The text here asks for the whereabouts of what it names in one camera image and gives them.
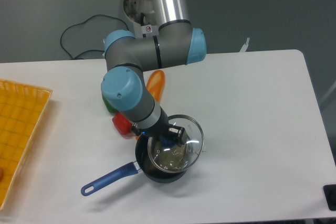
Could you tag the toy baguette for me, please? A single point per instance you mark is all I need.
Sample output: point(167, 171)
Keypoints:
point(155, 85)

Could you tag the wrapped bread slice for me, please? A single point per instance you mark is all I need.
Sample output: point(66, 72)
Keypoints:
point(174, 159)

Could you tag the glass pot lid blue knob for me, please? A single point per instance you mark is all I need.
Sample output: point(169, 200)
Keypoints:
point(192, 127)

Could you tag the dark pot blue handle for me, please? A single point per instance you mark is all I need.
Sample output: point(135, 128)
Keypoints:
point(141, 164)

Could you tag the red toy bell pepper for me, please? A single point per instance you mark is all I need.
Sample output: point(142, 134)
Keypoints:
point(122, 124)

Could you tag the yellow plastic basket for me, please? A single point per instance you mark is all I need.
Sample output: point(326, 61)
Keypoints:
point(22, 106)

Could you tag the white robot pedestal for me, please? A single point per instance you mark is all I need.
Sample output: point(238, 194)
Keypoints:
point(134, 11)

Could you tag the green toy bell pepper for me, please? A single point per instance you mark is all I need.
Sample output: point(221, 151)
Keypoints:
point(109, 107)

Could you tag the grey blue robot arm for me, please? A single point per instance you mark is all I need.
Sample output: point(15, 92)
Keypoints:
point(125, 90)

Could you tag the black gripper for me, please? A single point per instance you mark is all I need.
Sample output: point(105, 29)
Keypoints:
point(161, 126)

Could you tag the black object table corner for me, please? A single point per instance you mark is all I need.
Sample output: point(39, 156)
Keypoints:
point(329, 192)

